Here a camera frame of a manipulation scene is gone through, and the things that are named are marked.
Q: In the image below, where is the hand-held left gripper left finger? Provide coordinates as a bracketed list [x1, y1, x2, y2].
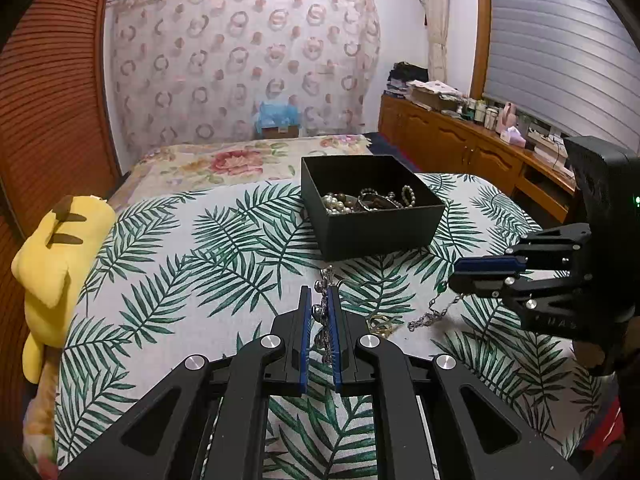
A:
[60, 285, 313, 480]

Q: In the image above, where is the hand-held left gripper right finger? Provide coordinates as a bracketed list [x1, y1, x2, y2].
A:
[327, 287, 582, 480]

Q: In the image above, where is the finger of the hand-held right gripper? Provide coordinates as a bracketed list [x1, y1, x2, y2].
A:
[448, 271, 582, 312]
[456, 224, 594, 277]

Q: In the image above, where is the silver chain necklace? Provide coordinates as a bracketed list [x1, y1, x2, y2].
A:
[311, 265, 346, 366]

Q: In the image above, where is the silver chain with green bead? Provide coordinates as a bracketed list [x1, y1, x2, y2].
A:
[407, 282, 464, 332]

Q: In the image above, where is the black jewelry box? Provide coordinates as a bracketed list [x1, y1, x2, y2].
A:
[300, 154, 447, 262]

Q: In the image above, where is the white pearl necklace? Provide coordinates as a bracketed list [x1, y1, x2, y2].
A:
[357, 187, 405, 212]
[322, 193, 358, 216]

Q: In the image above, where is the person's right hand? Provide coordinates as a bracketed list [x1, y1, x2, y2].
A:
[574, 340, 619, 377]

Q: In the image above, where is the white power strip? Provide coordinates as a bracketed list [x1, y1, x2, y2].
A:
[527, 127, 574, 174]

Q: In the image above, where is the green leaf print tablecloth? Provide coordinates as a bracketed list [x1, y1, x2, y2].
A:
[55, 172, 606, 480]

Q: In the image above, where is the long wooden cabinet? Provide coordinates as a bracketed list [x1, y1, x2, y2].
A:
[377, 92, 583, 226]

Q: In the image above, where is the pink bottle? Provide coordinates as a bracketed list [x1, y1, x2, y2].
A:
[497, 101, 519, 133]

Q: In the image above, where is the row of small bottles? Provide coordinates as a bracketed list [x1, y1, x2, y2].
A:
[457, 97, 501, 129]

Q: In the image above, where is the grey window blind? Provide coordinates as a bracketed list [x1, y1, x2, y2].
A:
[482, 0, 640, 154]

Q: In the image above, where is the cardboard box with papers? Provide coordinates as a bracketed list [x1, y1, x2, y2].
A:
[407, 79, 464, 111]

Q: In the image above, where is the red cloth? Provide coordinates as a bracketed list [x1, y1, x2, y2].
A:
[584, 404, 627, 457]

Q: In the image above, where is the floral bed blanket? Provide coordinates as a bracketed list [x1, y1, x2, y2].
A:
[107, 132, 381, 211]

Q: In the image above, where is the stack of dark clothes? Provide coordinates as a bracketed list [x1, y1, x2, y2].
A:
[387, 61, 430, 98]

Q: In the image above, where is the blue plastic bag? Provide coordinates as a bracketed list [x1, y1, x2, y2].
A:
[255, 100, 302, 131]

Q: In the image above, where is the cream tied curtain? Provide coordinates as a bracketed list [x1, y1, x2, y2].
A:
[420, 0, 449, 84]

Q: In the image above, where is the yellow plush toy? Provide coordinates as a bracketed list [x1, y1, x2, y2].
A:
[11, 194, 117, 383]

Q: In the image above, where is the orange floral cloth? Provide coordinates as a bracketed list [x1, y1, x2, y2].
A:
[22, 350, 59, 477]

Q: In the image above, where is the circle patterned curtain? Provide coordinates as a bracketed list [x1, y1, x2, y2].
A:
[107, 0, 381, 159]

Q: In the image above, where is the brown louvered wooden wardrobe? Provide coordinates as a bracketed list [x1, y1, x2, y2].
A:
[0, 0, 124, 461]

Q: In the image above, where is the gold ring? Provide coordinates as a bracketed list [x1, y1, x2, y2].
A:
[367, 314, 401, 339]

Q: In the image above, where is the wooden window frame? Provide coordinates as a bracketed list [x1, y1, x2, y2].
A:
[470, 0, 494, 101]

